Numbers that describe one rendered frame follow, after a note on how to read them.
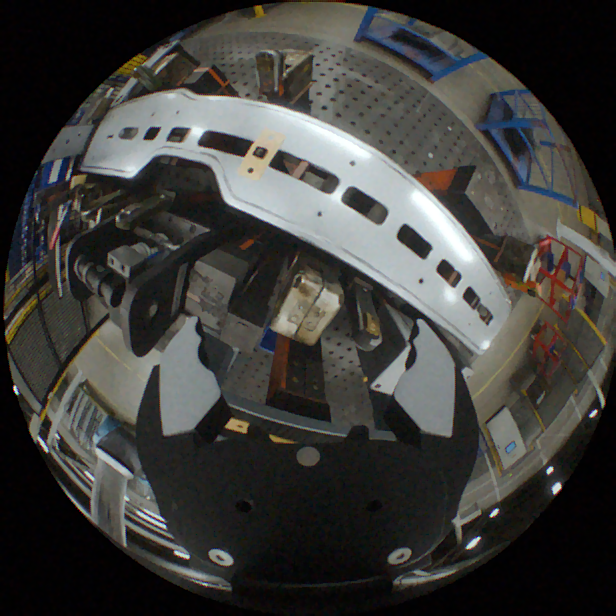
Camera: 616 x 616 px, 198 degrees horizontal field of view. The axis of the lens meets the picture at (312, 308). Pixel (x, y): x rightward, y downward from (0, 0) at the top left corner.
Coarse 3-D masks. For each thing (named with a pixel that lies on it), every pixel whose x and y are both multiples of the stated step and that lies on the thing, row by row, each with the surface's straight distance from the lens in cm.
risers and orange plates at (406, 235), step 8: (168, 136) 54; (176, 136) 53; (240, 144) 47; (248, 144) 47; (232, 152) 47; (240, 152) 47; (400, 232) 48; (408, 232) 49; (400, 240) 48; (408, 240) 49; (416, 240) 47; (424, 240) 44; (416, 248) 45; (424, 248) 43; (424, 256) 42
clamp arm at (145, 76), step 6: (138, 66) 58; (144, 66) 58; (132, 72) 59; (138, 72) 58; (144, 72) 58; (150, 72) 59; (138, 78) 60; (144, 78) 59; (150, 78) 59; (156, 78) 60; (144, 84) 62; (150, 84) 60; (156, 84) 60; (150, 90) 64
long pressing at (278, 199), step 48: (144, 96) 62; (192, 96) 45; (96, 144) 74; (144, 144) 47; (192, 144) 38; (288, 144) 32; (336, 144) 32; (240, 192) 31; (288, 192) 30; (336, 192) 30; (384, 192) 32; (336, 240) 31; (384, 240) 32; (432, 240) 36; (432, 288) 39; (480, 288) 49; (480, 336) 59
